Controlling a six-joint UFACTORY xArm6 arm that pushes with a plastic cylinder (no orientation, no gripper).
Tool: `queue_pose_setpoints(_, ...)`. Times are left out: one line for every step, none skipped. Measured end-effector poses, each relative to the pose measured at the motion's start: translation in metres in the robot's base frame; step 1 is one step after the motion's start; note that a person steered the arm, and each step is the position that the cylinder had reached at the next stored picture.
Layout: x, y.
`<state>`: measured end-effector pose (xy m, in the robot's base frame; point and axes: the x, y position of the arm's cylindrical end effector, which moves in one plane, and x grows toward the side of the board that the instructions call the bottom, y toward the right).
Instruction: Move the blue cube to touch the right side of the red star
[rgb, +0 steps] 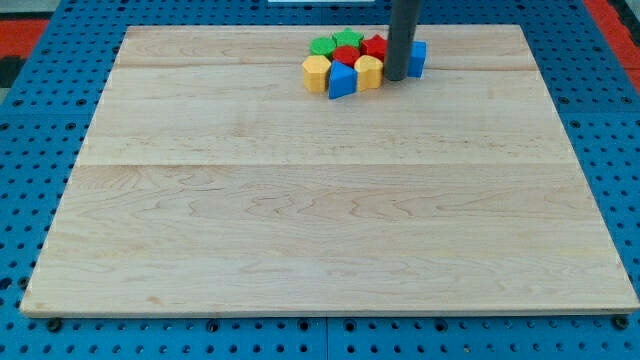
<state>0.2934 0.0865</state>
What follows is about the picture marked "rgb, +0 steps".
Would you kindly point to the blue cube block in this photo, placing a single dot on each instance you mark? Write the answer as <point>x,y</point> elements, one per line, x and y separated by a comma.
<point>417,59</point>

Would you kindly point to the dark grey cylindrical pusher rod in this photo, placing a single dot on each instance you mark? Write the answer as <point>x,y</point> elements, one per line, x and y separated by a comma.
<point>402,26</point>

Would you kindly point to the light wooden board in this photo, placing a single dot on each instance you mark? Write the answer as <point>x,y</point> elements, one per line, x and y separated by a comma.
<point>212,184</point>

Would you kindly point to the green star block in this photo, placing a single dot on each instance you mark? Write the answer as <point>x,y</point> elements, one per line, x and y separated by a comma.
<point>348,37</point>

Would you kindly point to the green cylinder block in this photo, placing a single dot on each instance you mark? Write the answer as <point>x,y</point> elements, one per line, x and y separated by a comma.
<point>322,46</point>

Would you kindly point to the red star block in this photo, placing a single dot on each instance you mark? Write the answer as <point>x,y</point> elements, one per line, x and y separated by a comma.
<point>375,46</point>

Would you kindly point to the yellow hexagon block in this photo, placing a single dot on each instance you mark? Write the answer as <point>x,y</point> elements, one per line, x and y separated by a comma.
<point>315,72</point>

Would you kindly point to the yellow heart block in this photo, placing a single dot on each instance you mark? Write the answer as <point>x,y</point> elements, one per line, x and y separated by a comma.
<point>369,71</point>

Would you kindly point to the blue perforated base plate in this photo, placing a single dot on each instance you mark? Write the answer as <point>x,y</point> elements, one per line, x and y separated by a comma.
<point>49,107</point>

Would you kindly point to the blue triangle block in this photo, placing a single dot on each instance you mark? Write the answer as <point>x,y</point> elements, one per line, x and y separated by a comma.
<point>342,80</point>

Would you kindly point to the red cylinder block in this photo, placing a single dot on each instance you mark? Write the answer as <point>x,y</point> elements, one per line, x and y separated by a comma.
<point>346,55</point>

